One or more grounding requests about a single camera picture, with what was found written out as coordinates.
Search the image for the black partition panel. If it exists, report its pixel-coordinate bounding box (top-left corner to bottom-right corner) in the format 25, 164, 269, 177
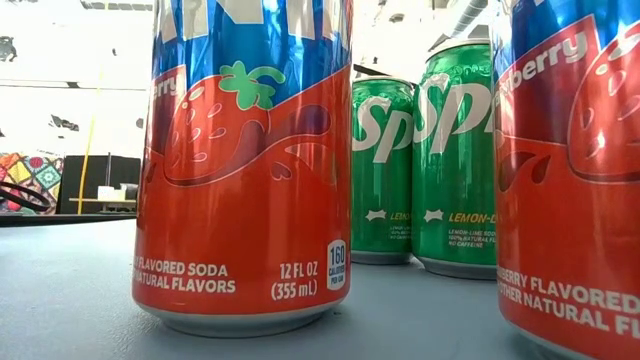
56, 153, 143, 216

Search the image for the yellow cable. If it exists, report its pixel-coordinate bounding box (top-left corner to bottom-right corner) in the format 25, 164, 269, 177
77, 69, 105, 216

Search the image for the red Fanta strawberry can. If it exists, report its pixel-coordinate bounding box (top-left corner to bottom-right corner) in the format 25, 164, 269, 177
131, 0, 355, 339
491, 0, 640, 360

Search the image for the colourful patchwork quilt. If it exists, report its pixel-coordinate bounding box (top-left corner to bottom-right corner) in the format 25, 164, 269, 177
0, 151, 65, 216

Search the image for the green Sprite can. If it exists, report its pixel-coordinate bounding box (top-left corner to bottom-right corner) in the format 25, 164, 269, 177
411, 38, 499, 281
350, 75, 417, 266

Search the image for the wooden desk with white boxes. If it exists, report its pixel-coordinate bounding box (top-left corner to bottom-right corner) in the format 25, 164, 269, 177
68, 183, 139, 214

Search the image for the black curved hoop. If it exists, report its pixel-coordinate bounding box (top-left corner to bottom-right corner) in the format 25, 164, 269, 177
0, 179, 52, 213

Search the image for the dark ceiling fixture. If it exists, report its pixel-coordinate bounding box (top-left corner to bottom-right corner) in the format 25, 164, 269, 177
0, 35, 20, 64
49, 114, 81, 133

